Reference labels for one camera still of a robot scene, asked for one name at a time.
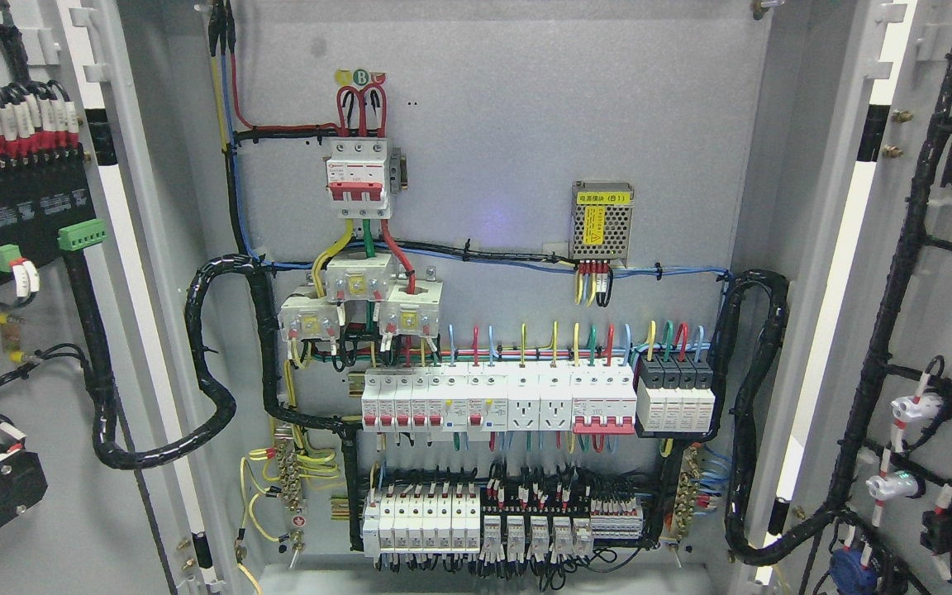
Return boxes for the red main circuit breaker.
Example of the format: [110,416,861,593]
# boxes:
[326,138,397,220]

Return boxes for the white socket breaker row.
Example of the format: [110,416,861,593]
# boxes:
[507,364,574,431]

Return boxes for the black digital power meter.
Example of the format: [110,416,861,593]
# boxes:
[0,148,96,266]

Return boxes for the brass ground terminal bar right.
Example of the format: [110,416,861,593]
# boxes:
[668,443,702,547]

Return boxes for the red handle circuit breaker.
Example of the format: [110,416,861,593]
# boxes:
[571,365,637,436]

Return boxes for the brass ground terminal bar left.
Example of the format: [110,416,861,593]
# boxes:
[274,423,306,554]

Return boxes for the metal mesh power supply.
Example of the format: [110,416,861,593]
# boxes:
[569,181,634,263]

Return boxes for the grey cabinet door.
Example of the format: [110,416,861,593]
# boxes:
[0,1,207,594]
[725,1,952,594]

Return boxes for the black right cable loom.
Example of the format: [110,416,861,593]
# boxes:
[707,269,849,564]

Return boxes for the black left cable loom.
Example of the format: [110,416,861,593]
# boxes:
[92,252,361,550]

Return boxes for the black surge protector block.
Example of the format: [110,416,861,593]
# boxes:
[635,355,716,443]

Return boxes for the white lower breaker row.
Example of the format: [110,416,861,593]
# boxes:
[360,481,483,564]

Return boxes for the white current transformers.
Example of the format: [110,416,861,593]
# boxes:
[278,252,443,343]

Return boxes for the brass ground terminal bar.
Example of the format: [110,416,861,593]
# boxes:
[274,423,306,554]
[668,443,702,547]

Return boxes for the black cable loom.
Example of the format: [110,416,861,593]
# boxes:
[707,269,849,564]
[92,252,361,550]

